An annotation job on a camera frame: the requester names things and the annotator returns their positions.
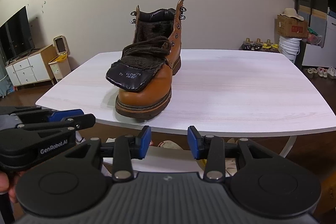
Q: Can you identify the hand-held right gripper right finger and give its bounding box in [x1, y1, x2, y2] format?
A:
[187, 126, 271, 183]

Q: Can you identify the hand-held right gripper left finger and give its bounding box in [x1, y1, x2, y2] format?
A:
[67, 126, 152, 183]

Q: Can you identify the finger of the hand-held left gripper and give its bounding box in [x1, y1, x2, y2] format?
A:
[0, 106, 85, 126]
[16, 113, 96, 133]

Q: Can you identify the brown leather boot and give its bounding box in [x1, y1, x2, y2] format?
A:
[105, 0, 187, 121]

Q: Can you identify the dark brown shoelace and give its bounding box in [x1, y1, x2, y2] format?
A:
[122, 39, 172, 60]

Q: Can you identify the person's left hand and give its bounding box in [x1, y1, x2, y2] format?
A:
[0, 172, 19, 203]

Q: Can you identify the wooden bin with yellow bag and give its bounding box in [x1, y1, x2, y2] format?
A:
[48, 54, 72, 82]

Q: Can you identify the white wooden television cabinet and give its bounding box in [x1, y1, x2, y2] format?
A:
[5, 44, 57, 87]

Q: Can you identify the white table leg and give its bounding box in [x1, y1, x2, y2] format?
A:
[280, 136, 298, 158]

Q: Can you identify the black flat television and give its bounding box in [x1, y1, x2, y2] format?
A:
[0, 6, 35, 65]

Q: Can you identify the row of dark glass bottles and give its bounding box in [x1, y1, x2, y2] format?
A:
[239, 38, 280, 52]

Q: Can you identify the white plastic bucket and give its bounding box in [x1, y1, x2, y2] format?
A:
[279, 35, 301, 65]

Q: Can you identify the cardboard box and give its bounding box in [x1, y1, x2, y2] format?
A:
[274, 15, 309, 38]

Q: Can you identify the colourful cloth pile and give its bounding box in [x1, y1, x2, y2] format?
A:
[306, 28, 325, 45]

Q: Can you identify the beige straw hat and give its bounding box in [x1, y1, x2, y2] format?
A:
[280, 8, 305, 21]

